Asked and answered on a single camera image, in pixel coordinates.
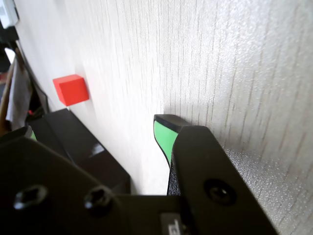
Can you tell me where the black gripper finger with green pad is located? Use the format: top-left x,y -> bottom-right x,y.
0,125 -> 129,235
153,114 -> 279,235

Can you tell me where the red wooden cube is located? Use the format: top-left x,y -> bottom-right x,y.
52,74 -> 90,107

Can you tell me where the white framed panel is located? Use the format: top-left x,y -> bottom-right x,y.
0,0 -> 20,29

